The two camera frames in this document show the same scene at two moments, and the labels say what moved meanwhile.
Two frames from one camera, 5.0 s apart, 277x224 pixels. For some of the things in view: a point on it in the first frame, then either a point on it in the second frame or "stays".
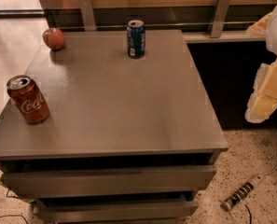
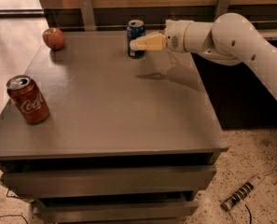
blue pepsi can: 136,38 stays
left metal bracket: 88,12 stays
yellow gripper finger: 270,90 to 152,42
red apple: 53,38 stays
